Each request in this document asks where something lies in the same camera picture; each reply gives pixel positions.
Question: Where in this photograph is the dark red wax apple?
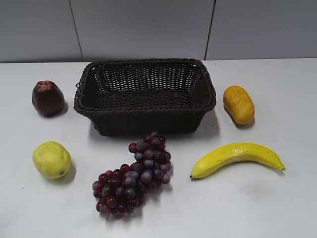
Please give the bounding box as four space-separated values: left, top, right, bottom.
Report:
32 80 65 117

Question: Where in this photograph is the yellow banana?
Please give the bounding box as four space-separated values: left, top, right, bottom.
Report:
190 142 286 179

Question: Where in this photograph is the black woven basket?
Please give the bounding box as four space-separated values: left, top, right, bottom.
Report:
73 58 216 135

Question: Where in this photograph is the orange yellow mango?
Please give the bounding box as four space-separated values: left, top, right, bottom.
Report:
223 85 255 124

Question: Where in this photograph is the yellow lemon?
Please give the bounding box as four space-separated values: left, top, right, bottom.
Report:
32 141 71 179

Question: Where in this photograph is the purple grape bunch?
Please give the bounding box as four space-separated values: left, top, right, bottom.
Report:
92 131 172 216

